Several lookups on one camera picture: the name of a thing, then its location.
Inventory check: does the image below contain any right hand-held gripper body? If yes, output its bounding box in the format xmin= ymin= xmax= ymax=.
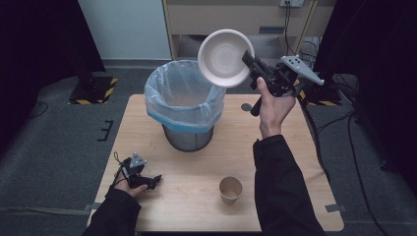
xmin=250 ymin=54 xmax=326 ymax=118

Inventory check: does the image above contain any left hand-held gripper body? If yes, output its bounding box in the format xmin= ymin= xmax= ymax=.
xmin=120 ymin=151 xmax=152 ymax=190

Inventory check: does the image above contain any white paper bowl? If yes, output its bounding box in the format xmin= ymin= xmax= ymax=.
xmin=197 ymin=29 xmax=256 ymax=89

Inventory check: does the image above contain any metal mesh trash can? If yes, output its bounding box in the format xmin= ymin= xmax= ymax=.
xmin=161 ymin=123 xmax=215 ymax=152

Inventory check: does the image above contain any clear blue plastic trash bag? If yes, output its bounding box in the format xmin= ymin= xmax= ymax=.
xmin=144 ymin=59 xmax=227 ymax=135

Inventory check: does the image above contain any person's left hand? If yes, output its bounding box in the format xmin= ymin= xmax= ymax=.
xmin=112 ymin=170 xmax=149 ymax=199

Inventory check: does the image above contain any person's right hand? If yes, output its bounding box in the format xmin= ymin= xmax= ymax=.
xmin=256 ymin=76 xmax=297 ymax=139

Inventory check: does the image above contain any striped black stand base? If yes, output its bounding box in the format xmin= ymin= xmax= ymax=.
xmin=68 ymin=75 xmax=119 ymax=106
xmin=296 ymin=78 xmax=344 ymax=108

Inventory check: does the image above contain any black floor tape mark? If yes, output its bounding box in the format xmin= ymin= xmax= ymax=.
xmin=96 ymin=119 xmax=115 ymax=143

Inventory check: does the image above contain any light wooden cabinet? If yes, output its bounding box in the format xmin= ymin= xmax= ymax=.
xmin=162 ymin=0 xmax=337 ymax=61

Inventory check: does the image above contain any grey floor tape strip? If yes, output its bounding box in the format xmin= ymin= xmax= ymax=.
xmin=325 ymin=203 xmax=348 ymax=213
xmin=83 ymin=202 xmax=103 ymax=212

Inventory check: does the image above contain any brown paper cup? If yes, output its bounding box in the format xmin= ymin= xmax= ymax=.
xmin=218 ymin=175 xmax=244 ymax=206

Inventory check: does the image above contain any black curtain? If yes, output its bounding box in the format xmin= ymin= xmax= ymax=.
xmin=312 ymin=0 xmax=417 ymax=201
xmin=0 ymin=0 xmax=107 ymax=156

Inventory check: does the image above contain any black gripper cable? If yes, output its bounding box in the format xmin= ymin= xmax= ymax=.
xmin=109 ymin=150 xmax=128 ymax=192

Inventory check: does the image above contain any white box with cables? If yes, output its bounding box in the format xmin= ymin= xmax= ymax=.
xmin=299 ymin=35 xmax=321 ymax=64

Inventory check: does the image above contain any black outlet cable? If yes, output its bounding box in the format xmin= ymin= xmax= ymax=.
xmin=284 ymin=1 xmax=293 ymax=56

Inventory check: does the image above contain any black cable beside table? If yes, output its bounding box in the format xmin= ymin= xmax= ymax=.
xmin=296 ymin=94 xmax=332 ymax=185

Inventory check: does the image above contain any grey wall power outlet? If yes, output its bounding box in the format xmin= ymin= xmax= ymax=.
xmin=278 ymin=0 xmax=305 ymax=9

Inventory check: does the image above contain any thin black floor cable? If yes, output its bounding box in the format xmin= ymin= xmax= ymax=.
xmin=27 ymin=100 xmax=50 ymax=120

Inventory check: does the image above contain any long black floor cable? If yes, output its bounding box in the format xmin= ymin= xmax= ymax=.
xmin=346 ymin=110 xmax=391 ymax=236

